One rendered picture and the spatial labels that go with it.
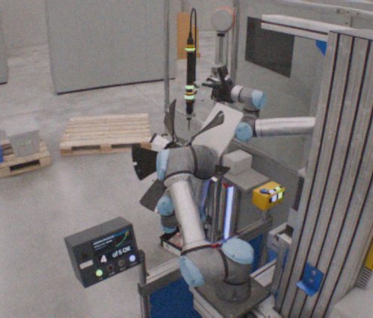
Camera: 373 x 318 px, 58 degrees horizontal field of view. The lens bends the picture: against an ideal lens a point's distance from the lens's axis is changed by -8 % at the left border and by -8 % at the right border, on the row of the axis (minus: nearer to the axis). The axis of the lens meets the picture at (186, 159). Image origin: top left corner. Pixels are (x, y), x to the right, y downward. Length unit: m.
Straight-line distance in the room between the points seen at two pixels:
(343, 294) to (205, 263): 0.48
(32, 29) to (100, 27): 6.79
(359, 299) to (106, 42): 6.67
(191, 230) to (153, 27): 6.49
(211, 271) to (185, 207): 0.25
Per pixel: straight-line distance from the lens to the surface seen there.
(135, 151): 2.26
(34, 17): 13.75
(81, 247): 1.37
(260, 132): 1.49
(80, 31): 7.18
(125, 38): 7.39
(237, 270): 1.31
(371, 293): 1.34
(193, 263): 1.26
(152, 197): 2.04
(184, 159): 1.38
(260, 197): 1.98
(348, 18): 2.03
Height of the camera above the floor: 2.14
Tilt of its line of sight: 28 degrees down
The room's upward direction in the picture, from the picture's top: 1 degrees clockwise
